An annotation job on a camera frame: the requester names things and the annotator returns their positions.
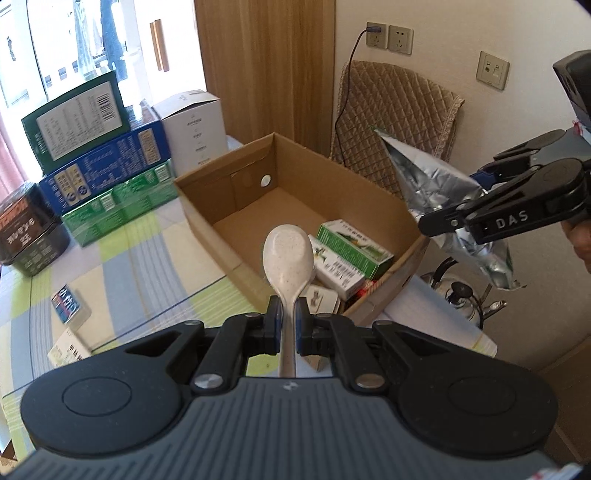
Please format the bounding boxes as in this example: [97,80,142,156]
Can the white power adapter plug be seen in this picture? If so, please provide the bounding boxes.
[304,285,341,315]

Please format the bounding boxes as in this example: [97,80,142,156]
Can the red snack packet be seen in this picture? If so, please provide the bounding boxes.
[356,280,376,296]

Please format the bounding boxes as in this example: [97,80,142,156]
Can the white dragon print box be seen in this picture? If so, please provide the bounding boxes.
[308,235,365,301]

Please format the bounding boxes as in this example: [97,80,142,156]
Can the silver foil bag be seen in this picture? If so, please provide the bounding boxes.
[373,127,522,291]

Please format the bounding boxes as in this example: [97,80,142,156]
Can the beige plastic spoon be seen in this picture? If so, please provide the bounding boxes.
[263,224,314,378]

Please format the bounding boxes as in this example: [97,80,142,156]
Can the green spray box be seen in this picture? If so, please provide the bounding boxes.
[317,219,394,280]

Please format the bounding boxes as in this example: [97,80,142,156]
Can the white green medicine box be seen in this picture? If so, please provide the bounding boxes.
[47,328,91,368]

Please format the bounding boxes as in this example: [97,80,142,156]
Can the clear plastic floss box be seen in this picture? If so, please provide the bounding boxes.
[51,285,91,331]

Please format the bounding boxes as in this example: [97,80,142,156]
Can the person's right hand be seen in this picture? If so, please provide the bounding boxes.
[565,220,591,272]

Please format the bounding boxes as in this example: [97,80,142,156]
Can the quilted tan chair cover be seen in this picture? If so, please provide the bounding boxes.
[329,60,465,197]

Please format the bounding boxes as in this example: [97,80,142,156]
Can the brown cardboard box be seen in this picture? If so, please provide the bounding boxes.
[176,133,429,326]

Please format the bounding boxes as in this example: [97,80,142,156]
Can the light green carton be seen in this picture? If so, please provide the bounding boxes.
[62,160,177,247]

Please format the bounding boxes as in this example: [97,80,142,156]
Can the black noodle bowl pack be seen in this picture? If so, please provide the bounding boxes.
[0,182,70,277]

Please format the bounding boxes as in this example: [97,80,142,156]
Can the blue carton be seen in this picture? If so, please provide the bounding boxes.
[38,120,170,215]

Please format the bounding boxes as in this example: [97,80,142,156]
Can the white carton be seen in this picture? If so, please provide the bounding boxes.
[153,90,228,177]

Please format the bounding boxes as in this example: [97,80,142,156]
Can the brown wooden cabinet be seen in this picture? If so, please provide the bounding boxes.
[194,1,335,155]

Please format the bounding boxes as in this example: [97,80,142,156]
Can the dark green carton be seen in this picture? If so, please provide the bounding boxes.
[21,71,131,175]

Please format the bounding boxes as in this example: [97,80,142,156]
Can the single wall socket plate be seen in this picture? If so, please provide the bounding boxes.
[476,51,510,91]

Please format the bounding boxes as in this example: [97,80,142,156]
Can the double wall socket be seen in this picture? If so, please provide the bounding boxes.
[366,22,414,56]

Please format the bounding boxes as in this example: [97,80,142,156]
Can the black charger cable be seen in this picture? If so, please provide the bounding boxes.
[332,26,382,163]

